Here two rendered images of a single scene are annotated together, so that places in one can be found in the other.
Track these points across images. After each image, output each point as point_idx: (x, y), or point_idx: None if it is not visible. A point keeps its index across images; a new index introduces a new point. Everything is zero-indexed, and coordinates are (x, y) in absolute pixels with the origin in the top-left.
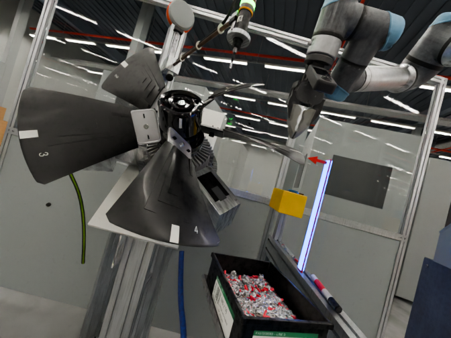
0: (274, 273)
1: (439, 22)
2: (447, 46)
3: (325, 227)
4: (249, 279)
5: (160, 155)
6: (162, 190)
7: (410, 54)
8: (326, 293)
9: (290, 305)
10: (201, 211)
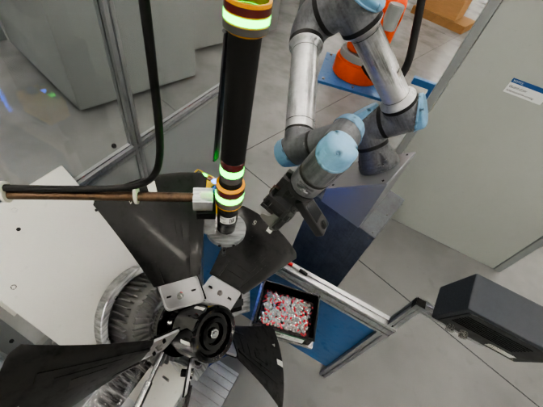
0: (271, 284)
1: (359, 3)
2: (355, 38)
3: (189, 121)
4: (270, 304)
5: (251, 367)
6: (268, 369)
7: (320, 16)
8: (296, 268)
9: (292, 293)
10: (262, 334)
